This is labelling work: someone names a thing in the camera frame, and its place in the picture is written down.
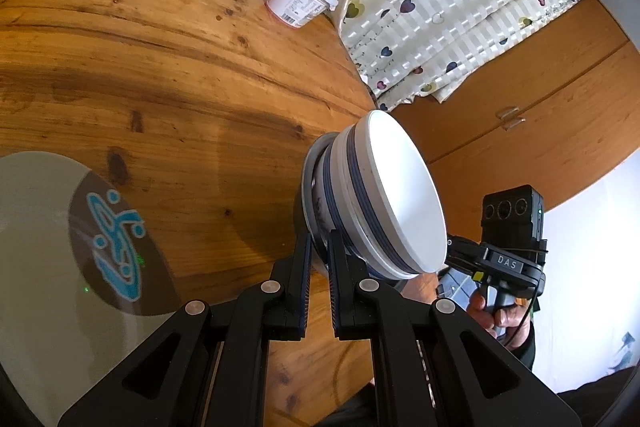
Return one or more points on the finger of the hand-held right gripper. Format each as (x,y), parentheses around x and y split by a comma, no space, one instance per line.
(462,252)

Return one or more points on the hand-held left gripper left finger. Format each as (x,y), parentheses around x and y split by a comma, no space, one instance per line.
(303,277)

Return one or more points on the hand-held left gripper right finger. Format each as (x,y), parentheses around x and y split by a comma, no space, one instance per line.
(334,287)

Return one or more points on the stainless steel bowl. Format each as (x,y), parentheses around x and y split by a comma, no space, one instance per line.
(310,202)

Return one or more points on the small white blue-striped bowl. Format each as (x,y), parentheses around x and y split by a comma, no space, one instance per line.
(400,197)

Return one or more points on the large white blue-striped bowl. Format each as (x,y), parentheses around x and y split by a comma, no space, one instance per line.
(342,187)

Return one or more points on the green plate with fish print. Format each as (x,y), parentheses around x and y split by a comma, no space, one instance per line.
(40,232)

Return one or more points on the person's right forearm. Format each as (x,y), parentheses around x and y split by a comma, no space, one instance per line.
(529,349)

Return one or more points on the person's right hand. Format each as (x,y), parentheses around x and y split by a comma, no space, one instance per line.
(510,322)

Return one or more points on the wooden wardrobe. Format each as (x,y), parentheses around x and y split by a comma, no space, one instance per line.
(525,147)

